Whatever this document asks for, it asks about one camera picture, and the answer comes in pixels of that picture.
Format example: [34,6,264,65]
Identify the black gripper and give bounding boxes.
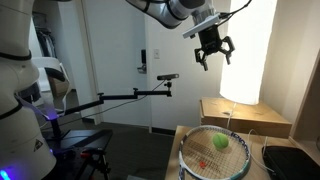
[194,25,236,72]

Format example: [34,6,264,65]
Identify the green tennis ball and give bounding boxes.
[212,133,230,151]

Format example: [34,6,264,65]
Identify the white paper floor lamp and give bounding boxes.
[218,0,278,106]

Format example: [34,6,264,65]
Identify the white blue teal tennis racket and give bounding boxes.
[177,124,251,180]

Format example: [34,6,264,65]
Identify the wooden crate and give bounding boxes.
[199,97,293,139]

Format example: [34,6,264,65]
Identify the white door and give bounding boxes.
[81,0,149,128]

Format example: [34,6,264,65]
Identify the light wooden shelf unit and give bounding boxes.
[288,49,320,168]

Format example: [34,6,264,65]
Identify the black fabric pouch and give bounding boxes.
[262,145,320,180]

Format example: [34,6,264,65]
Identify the black workbench stand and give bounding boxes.
[43,128,114,180]

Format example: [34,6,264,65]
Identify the brown cardboard box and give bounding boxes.
[48,76,71,98]

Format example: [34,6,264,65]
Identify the white chair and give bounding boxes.
[29,56,73,94]

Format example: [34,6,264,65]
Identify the hanging dark clothes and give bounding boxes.
[34,28,58,59]

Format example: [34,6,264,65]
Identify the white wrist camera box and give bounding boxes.
[182,13,221,40]

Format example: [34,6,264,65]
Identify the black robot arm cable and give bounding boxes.
[218,0,253,20]

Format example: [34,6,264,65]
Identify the black stereo camera bar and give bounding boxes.
[156,73,180,81]

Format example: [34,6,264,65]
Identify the white lamp cord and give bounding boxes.
[226,102,238,130]

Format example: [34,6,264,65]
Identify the silver door handle lock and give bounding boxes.
[137,49,148,75]

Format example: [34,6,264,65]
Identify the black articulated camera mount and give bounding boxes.
[49,80,173,141]

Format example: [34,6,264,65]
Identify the white charging cable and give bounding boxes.
[248,129,276,174]

